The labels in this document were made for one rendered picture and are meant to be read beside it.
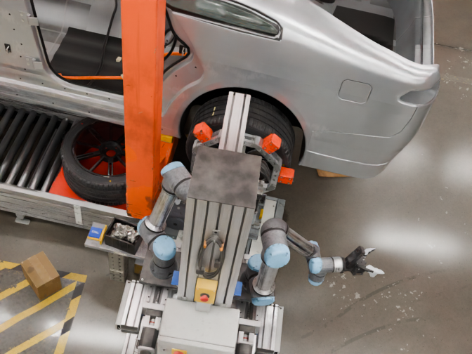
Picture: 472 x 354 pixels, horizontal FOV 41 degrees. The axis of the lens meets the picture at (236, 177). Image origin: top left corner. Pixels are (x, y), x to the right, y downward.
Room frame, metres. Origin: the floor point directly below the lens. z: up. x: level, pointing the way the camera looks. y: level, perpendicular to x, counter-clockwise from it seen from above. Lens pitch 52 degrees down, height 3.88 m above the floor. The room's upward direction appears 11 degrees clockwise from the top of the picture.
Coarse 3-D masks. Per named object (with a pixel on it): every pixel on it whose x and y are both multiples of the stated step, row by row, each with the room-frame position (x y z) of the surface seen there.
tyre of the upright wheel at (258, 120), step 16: (224, 96) 2.72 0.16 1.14; (208, 112) 2.62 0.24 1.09; (224, 112) 2.58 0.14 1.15; (256, 112) 2.61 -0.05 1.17; (272, 112) 2.66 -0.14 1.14; (192, 128) 2.56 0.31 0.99; (256, 128) 2.51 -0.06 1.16; (272, 128) 2.55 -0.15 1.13; (288, 128) 2.66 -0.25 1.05; (192, 144) 2.52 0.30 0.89; (288, 144) 2.56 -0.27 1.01; (288, 160) 2.50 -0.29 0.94
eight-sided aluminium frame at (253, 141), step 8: (216, 136) 2.44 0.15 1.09; (248, 136) 2.46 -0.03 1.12; (256, 136) 2.47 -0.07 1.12; (200, 144) 2.43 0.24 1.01; (208, 144) 2.43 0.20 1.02; (248, 144) 2.42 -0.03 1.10; (256, 144) 2.42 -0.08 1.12; (192, 152) 2.43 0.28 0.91; (264, 152) 2.42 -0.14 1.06; (272, 152) 2.46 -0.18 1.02; (192, 160) 2.43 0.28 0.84; (272, 160) 2.42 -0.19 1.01; (280, 160) 2.46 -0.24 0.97; (192, 168) 2.43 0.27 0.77; (280, 168) 2.41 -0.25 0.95; (272, 176) 2.41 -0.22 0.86; (272, 184) 2.42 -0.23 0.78
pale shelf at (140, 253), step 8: (96, 224) 2.10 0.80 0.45; (88, 240) 1.97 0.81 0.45; (96, 240) 1.98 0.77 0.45; (104, 240) 1.99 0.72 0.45; (96, 248) 1.94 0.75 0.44; (104, 248) 1.94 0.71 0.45; (112, 248) 1.95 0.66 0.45; (144, 248) 1.99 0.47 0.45; (136, 256) 1.93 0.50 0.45; (144, 256) 1.93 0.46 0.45
